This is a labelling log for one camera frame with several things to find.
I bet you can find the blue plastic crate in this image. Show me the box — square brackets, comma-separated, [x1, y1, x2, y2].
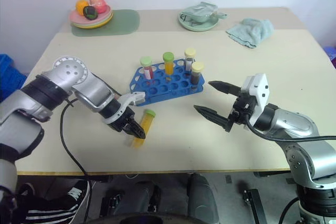
[0, 53, 27, 102]

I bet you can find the green placemat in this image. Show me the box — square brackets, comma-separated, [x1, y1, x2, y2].
[71, 9, 141, 37]

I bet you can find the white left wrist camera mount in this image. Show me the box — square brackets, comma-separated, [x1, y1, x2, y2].
[102, 91, 146, 125]

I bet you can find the yellow test tube green cap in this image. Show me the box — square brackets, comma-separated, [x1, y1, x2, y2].
[130, 109, 156, 148]

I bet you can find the light blue towel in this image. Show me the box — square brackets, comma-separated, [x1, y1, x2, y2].
[226, 17, 275, 49]

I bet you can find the orange yellow toy fruit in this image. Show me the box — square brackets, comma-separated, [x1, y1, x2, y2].
[75, 0, 90, 16]

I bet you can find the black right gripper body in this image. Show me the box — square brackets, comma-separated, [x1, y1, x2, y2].
[224, 94, 257, 132]

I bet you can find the black white-striped sneaker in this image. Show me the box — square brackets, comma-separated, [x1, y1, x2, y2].
[54, 178, 89, 210]

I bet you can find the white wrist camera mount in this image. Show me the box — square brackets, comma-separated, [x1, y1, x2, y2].
[102, 91, 146, 125]
[240, 72, 270, 131]

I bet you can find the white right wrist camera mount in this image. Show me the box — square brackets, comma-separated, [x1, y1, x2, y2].
[240, 72, 270, 131]

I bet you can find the red test tube green cap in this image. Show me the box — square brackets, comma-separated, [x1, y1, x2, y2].
[140, 56, 154, 81]

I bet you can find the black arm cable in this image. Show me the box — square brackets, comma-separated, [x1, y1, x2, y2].
[244, 113, 336, 142]
[60, 97, 92, 224]

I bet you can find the yellow plate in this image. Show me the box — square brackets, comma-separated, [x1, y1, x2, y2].
[73, 15, 114, 29]

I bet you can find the dark grey rounded shape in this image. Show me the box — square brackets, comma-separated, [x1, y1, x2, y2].
[187, 172, 221, 222]

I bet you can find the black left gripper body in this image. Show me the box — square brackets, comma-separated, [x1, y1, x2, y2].
[108, 107, 137, 132]

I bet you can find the blue purple object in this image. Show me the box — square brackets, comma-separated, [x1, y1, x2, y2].
[323, 46, 336, 68]

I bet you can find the toy fruit on plate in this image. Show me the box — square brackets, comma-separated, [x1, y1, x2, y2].
[88, 0, 108, 14]

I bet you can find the pale green stacked plate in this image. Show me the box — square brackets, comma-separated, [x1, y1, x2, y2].
[71, 11, 114, 27]

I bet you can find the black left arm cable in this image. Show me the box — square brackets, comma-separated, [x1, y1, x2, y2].
[60, 97, 92, 224]

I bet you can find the dark brown tube yellow cap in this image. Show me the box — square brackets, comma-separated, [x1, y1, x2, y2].
[190, 61, 205, 89]

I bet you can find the black metal bracket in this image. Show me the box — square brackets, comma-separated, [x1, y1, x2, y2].
[242, 188, 266, 224]

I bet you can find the dark green toy food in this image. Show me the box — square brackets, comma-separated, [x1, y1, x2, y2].
[82, 5, 99, 20]

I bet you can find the orange test tube green cap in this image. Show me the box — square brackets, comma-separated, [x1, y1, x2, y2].
[162, 51, 175, 82]

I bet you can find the mint green plate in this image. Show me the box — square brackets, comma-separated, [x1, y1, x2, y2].
[178, 10, 220, 33]

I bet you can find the labelled test tube yellow cap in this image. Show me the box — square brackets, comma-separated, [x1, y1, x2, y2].
[184, 48, 197, 73]

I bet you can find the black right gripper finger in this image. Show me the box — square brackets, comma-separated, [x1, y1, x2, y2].
[193, 104, 231, 131]
[207, 80, 242, 97]

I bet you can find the blue test tube rack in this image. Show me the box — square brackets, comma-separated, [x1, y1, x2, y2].
[128, 56, 205, 100]

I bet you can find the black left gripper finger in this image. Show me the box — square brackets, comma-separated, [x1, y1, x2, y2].
[122, 124, 139, 138]
[130, 119, 146, 140]

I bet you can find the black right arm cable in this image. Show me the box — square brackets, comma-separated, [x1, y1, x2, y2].
[244, 113, 336, 142]

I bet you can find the pink plate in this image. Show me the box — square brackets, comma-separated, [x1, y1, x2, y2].
[69, 5, 113, 25]

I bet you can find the black striped trouser leg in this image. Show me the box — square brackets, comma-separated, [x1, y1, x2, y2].
[23, 199, 81, 224]

